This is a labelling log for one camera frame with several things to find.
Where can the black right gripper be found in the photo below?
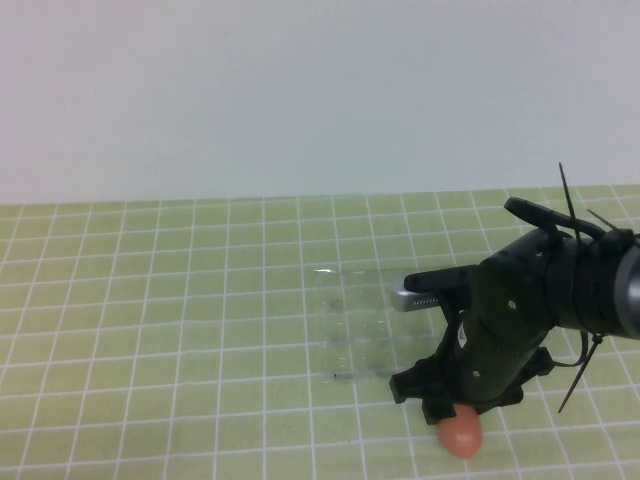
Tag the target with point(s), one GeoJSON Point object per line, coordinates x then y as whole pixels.
{"type": "Point", "coordinates": [500, 340]}

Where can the brown egg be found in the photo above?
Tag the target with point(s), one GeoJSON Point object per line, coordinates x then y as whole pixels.
{"type": "Point", "coordinates": [462, 432]}

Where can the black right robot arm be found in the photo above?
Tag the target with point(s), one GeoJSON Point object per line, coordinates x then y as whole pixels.
{"type": "Point", "coordinates": [600, 285]}

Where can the clear plastic egg tray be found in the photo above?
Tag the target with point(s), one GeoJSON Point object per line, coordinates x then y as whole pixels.
{"type": "Point", "coordinates": [355, 325]}

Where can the black zip tie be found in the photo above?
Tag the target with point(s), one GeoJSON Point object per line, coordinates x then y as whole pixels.
{"type": "Point", "coordinates": [568, 200]}
{"type": "Point", "coordinates": [582, 370]}

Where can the green grid tablecloth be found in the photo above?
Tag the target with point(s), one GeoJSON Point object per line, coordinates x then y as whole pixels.
{"type": "Point", "coordinates": [150, 325]}

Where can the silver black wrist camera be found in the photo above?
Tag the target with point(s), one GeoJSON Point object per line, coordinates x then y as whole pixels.
{"type": "Point", "coordinates": [417, 295]}

